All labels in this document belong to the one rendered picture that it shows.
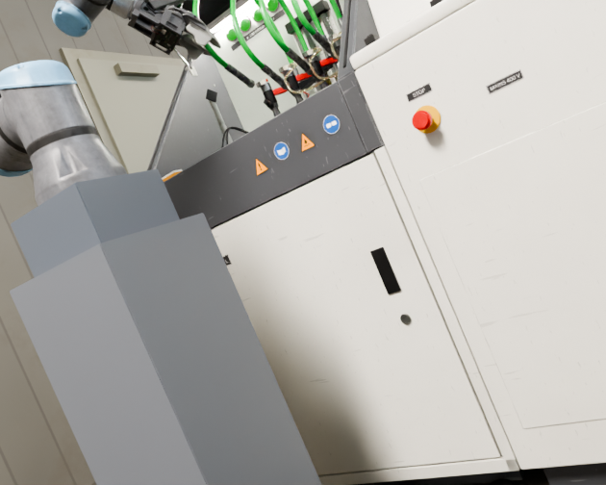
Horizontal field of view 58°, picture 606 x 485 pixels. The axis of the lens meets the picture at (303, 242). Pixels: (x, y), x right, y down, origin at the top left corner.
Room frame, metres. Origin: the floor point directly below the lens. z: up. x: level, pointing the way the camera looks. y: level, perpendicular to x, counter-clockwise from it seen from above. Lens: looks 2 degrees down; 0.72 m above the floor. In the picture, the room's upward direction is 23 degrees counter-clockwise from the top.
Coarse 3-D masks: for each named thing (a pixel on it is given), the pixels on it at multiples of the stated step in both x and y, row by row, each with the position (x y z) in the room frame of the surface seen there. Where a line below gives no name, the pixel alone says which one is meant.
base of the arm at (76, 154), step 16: (80, 128) 0.89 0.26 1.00; (32, 144) 0.88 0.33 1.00; (48, 144) 0.87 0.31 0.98; (64, 144) 0.87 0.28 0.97; (80, 144) 0.88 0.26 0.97; (96, 144) 0.90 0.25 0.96; (32, 160) 0.89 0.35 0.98; (48, 160) 0.87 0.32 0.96; (64, 160) 0.87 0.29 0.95; (80, 160) 0.87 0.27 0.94; (96, 160) 0.88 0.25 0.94; (112, 160) 0.91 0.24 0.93; (48, 176) 0.86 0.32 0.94; (64, 176) 0.85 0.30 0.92; (80, 176) 0.86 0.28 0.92; (96, 176) 0.87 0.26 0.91; (48, 192) 0.86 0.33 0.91
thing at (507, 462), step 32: (384, 160) 1.10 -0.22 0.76; (288, 192) 1.26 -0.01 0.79; (416, 224) 1.10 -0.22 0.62; (448, 320) 1.10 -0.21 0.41; (480, 384) 1.10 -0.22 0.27; (512, 448) 1.10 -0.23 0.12; (320, 480) 1.37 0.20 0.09; (352, 480) 1.32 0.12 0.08; (384, 480) 1.27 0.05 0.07; (416, 480) 1.31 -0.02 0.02; (448, 480) 1.26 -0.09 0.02; (480, 480) 1.22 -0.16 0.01
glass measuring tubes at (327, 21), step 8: (320, 0) 1.63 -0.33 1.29; (320, 8) 1.63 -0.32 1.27; (328, 8) 1.64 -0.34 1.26; (296, 16) 1.68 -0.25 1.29; (320, 16) 1.65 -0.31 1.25; (328, 16) 1.65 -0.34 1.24; (288, 24) 1.69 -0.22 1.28; (312, 24) 1.66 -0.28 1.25; (320, 24) 1.67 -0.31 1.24; (328, 24) 1.64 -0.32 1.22; (336, 24) 1.65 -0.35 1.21; (288, 32) 1.70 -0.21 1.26; (304, 32) 1.68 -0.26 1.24; (328, 32) 1.64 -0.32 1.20; (336, 32) 1.65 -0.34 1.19; (296, 40) 1.70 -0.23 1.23; (312, 40) 1.68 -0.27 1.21; (328, 40) 1.67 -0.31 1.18; (312, 48) 1.68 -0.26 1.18; (320, 56) 1.69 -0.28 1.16; (328, 72) 1.69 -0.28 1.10; (328, 80) 1.68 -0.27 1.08; (336, 80) 1.66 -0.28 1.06
